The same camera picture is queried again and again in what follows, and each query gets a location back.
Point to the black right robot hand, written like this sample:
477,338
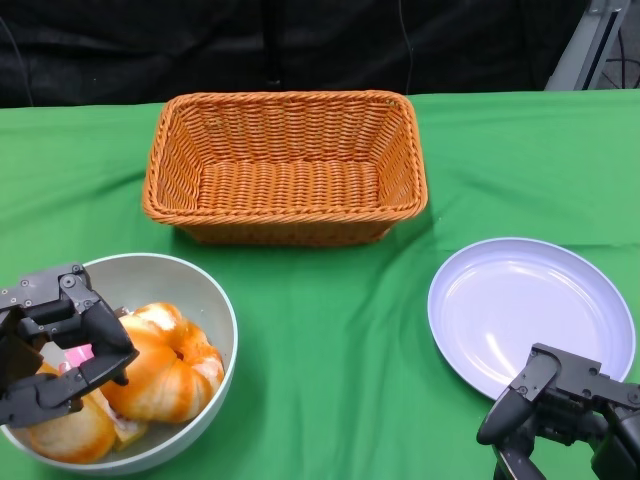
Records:
575,390

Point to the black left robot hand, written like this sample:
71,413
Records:
100,330

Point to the grey-green bowl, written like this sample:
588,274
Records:
165,285

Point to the round pumpkin-shaped bread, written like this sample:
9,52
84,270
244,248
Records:
170,370

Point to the long twisted bread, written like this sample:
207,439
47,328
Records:
75,435

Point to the small pink cake slice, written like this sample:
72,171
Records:
77,356

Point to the lavender plate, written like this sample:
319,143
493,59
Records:
520,310

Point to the orange wicker basket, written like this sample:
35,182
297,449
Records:
290,185

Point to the green tablecloth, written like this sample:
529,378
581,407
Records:
325,350

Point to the black backdrop curtain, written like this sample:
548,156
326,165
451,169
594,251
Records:
150,50

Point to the grey metal frame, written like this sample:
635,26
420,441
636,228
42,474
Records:
580,50

